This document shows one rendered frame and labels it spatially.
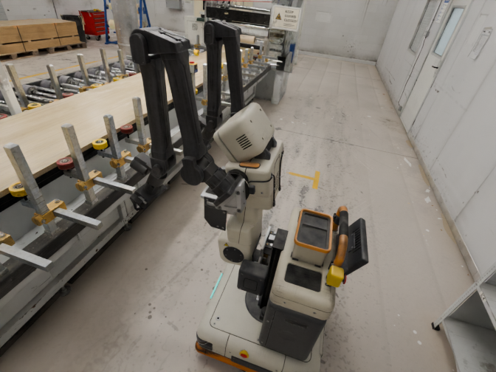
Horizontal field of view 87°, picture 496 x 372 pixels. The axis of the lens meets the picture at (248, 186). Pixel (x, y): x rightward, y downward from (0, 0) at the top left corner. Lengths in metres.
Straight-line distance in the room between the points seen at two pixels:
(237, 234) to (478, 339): 1.71
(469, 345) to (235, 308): 1.44
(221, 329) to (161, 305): 0.57
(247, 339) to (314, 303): 0.56
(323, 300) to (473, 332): 1.40
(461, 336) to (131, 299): 2.11
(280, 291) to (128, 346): 1.10
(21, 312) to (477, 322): 2.75
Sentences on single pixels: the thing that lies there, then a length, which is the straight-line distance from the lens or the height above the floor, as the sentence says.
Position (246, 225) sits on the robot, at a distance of 1.17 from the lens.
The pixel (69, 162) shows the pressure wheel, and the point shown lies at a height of 0.91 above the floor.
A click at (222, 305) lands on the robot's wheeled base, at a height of 0.28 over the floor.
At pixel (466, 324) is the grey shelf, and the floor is 0.14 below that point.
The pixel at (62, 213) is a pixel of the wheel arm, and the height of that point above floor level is 0.82.
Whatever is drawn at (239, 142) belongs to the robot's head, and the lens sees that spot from 0.92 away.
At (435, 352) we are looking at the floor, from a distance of 2.31.
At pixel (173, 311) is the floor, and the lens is 1.97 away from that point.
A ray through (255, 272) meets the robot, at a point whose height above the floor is 0.75.
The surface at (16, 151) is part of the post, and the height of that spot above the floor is 1.15.
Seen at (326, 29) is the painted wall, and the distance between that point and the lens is 11.50.
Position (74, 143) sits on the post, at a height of 1.07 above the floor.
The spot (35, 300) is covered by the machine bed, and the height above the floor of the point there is 0.17.
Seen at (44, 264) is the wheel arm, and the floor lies 0.84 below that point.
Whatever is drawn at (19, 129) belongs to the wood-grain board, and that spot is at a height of 0.90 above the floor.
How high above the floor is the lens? 1.72
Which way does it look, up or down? 36 degrees down
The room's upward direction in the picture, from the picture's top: 7 degrees clockwise
